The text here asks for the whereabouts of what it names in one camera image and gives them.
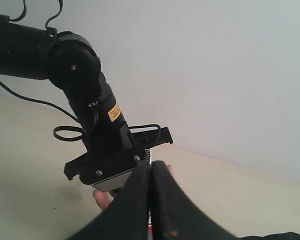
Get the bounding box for person's forearm black sleeve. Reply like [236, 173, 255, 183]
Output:
[238, 231, 300, 240]

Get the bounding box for clear cola bottle red label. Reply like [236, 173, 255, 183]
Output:
[147, 211, 153, 240]

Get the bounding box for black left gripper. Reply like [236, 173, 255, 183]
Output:
[63, 126, 173, 184]

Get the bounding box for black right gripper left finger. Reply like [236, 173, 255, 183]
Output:
[69, 162, 151, 240]

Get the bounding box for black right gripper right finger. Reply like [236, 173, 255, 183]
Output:
[149, 161, 237, 240]

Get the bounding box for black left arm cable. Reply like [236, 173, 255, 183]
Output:
[0, 0, 166, 145]

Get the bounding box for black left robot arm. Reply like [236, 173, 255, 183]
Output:
[0, 15, 173, 192]

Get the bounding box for person's open bare hand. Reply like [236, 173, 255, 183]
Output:
[92, 189, 118, 211]

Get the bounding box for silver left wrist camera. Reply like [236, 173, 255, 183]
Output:
[91, 148, 152, 193]

